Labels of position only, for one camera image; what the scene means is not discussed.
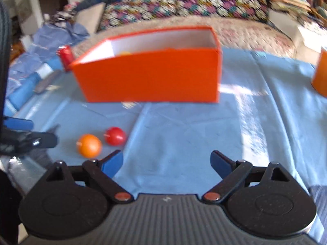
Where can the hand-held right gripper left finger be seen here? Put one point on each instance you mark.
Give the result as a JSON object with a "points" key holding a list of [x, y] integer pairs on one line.
{"points": [[112, 162]]}

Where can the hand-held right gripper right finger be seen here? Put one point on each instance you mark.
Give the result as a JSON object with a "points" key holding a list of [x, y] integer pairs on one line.
{"points": [[221, 162]]}

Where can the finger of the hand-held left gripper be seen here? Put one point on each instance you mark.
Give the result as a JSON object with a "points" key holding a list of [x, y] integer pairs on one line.
{"points": [[19, 124], [43, 140]]}

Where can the orange cardboard box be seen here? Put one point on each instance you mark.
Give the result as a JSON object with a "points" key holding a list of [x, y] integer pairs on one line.
{"points": [[153, 76]]}

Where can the yellow apple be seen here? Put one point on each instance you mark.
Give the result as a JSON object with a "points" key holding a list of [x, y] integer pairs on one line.
{"points": [[124, 53]]}

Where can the light blue tablecloth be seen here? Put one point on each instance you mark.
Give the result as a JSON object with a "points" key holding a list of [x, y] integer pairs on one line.
{"points": [[191, 132]]}

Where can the grey knife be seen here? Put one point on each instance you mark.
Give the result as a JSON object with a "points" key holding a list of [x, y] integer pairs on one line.
{"points": [[47, 81]]}

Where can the red drink can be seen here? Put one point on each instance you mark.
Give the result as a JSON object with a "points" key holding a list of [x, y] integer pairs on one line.
{"points": [[65, 57]]}

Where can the white pillow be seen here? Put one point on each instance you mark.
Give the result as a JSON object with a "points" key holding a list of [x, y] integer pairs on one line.
{"points": [[89, 16]]}

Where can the floral quilted sofa cover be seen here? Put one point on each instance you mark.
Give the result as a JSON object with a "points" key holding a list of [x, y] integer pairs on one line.
{"points": [[242, 33]]}

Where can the orange round canister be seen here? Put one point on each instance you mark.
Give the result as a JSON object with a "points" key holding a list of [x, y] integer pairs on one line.
{"points": [[320, 74]]}

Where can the white cloth covered table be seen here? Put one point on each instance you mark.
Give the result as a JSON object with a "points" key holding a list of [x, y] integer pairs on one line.
{"points": [[301, 35]]}

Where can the floral patterned cushion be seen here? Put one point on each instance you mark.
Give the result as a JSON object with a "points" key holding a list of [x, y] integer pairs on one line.
{"points": [[140, 9], [222, 0]]}

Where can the framed wall picture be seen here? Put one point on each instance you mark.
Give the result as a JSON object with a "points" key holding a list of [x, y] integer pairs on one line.
{"points": [[24, 7]]}

